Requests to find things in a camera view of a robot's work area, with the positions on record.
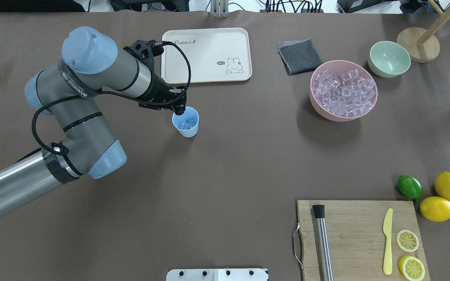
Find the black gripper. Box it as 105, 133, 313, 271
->
123, 40, 187, 113

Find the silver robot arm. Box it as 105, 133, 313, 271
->
0, 26, 190, 217

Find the light blue plastic cup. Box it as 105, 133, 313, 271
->
172, 106, 200, 138

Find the pink bowl of ice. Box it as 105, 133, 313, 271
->
309, 60, 377, 122

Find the wooden cup tree stand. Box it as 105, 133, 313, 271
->
396, 0, 450, 63

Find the cream rabbit tray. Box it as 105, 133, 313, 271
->
162, 27, 252, 83

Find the dark grey folded cloth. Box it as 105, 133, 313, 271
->
277, 38, 323, 75

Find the mint green bowl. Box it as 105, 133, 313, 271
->
368, 41, 411, 78

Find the steel muddler black tip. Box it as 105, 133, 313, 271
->
312, 204, 334, 281

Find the wooden cutting board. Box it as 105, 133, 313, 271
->
296, 200, 427, 281

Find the yellow plastic knife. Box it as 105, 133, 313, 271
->
382, 208, 393, 276

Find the green lime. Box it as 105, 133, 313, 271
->
398, 175, 423, 199

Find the lemon slice upper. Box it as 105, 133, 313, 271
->
395, 229, 420, 253

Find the lemon slice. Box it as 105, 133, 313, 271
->
398, 256, 426, 281
395, 229, 420, 253

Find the yellow lemon near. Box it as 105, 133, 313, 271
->
420, 196, 450, 222

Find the lemon slice lower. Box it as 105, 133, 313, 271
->
398, 256, 426, 281

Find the aluminium frame post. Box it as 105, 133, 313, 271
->
210, 0, 229, 18

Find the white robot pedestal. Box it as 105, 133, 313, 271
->
166, 268, 269, 281

